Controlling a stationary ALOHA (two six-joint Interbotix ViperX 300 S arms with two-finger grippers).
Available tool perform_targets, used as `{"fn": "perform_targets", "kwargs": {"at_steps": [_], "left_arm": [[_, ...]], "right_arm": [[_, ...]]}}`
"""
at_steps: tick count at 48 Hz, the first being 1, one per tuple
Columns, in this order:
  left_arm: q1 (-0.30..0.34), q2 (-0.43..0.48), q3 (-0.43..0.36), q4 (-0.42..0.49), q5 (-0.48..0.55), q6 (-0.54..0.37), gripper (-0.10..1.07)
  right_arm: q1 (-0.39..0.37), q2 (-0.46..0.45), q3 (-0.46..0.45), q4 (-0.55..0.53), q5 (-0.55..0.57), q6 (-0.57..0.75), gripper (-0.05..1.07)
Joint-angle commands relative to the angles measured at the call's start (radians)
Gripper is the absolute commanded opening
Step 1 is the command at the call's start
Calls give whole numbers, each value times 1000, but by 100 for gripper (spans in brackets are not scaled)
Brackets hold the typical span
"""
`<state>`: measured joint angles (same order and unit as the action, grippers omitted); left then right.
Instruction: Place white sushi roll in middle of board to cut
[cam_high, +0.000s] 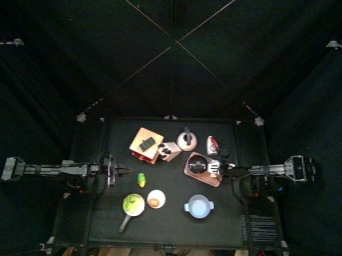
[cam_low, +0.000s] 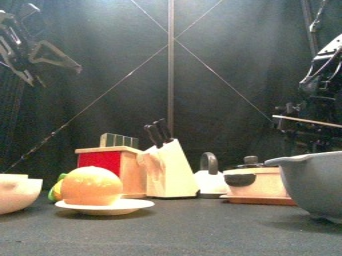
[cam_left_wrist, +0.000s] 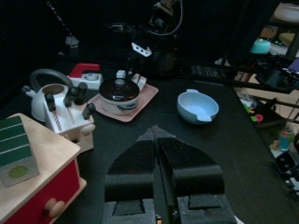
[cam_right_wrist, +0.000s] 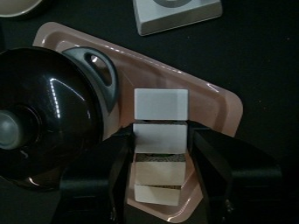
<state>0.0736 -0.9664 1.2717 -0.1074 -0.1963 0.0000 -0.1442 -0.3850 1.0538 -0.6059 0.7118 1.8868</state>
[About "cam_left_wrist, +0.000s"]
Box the blue bottle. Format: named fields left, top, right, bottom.
left=278, top=129, right=295, bottom=152

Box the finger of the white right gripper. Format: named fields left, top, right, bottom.
left=131, top=42, right=154, bottom=58

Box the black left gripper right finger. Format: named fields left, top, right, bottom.
left=155, top=125, right=239, bottom=224

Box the white bowl on shelf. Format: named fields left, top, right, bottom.
left=274, top=2, right=299, bottom=24

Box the black handled toy knife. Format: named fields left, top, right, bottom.
left=73, top=81, right=89, bottom=106
left=63, top=87, right=79, bottom=108
left=81, top=102, right=97, bottom=121
left=43, top=93, right=57, bottom=113

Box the white cable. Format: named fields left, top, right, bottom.
left=150, top=0, right=184, bottom=38

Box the pink square tray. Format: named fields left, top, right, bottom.
left=87, top=82, right=160, bottom=123

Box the white toy knife block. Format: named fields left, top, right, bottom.
left=43, top=100, right=97, bottom=152

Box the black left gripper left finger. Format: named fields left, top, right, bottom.
left=101, top=125, right=160, bottom=224

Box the light blue bowl with handles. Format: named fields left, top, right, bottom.
left=176, top=88, right=220, bottom=126

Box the wooden box with red drawer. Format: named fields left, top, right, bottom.
left=0, top=113, right=88, bottom=224

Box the teal cup on shelf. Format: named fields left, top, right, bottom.
left=248, top=38, right=272, bottom=55

